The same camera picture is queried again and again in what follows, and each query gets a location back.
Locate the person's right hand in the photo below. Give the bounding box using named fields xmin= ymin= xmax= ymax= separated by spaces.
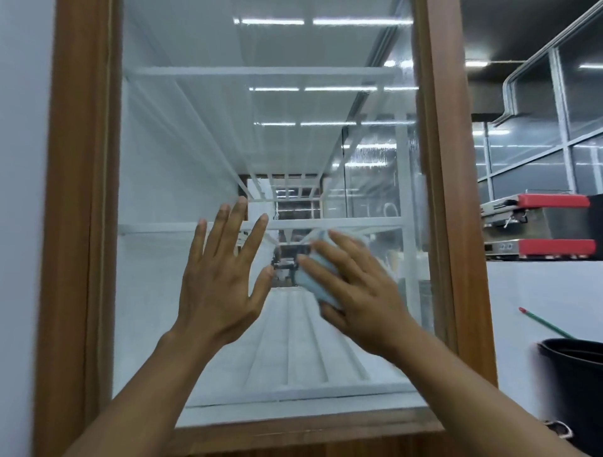
xmin=296 ymin=229 xmax=423 ymax=366

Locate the person's left hand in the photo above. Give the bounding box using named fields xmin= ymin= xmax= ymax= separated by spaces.
xmin=160 ymin=196 xmax=275 ymax=352

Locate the light blue cleaning cloth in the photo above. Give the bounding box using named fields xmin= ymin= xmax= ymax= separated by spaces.
xmin=293 ymin=229 xmax=392 ymax=311

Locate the wooden framed display cabinet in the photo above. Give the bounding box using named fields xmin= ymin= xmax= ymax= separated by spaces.
xmin=33 ymin=0 xmax=499 ymax=457

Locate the narrow glass panel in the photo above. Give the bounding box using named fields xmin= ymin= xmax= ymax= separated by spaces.
xmin=112 ymin=0 xmax=446 ymax=427

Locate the person's right forearm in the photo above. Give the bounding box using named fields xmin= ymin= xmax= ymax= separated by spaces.
xmin=391 ymin=322 xmax=585 ymax=457

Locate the person's left forearm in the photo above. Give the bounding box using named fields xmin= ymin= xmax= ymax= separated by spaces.
xmin=63 ymin=331 xmax=222 ymax=457

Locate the white counter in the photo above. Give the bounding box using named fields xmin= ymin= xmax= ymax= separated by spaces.
xmin=485 ymin=259 xmax=603 ymax=420

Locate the red and steel espresso machine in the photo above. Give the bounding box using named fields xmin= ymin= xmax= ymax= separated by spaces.
xmin=479 ymin=191 xmax=597 ymax=261

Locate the black plastic bucket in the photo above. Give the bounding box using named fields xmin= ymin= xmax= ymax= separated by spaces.
xmin=536 ymin=338 xmax=603 ymax=455

